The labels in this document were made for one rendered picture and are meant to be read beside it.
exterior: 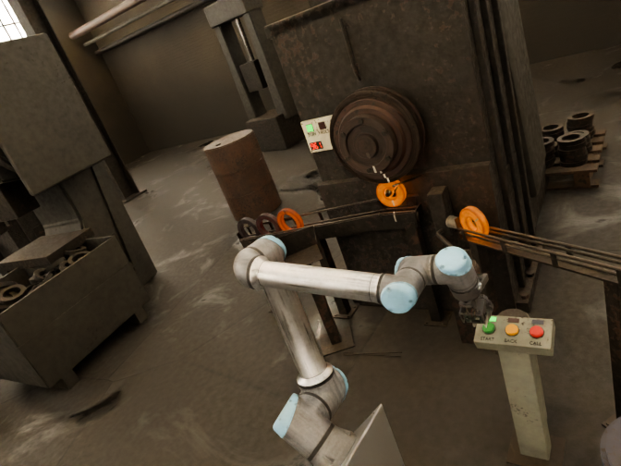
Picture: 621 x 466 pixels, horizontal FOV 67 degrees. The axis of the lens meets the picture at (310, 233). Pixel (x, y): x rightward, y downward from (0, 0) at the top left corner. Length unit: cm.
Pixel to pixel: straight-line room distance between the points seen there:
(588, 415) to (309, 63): 201
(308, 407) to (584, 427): 109
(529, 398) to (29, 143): 354
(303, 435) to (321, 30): 180
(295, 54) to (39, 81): 227
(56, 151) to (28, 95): 43
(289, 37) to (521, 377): 186
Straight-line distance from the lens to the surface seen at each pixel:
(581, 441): 219
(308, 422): 176
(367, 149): 223
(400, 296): 129
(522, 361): 176
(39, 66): 427
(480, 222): 211
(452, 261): 137
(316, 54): 249
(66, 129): 421
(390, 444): 187
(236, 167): 501
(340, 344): 282
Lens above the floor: 171
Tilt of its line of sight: 23 degrees down
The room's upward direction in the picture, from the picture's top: 21 degrees counter-clockwise
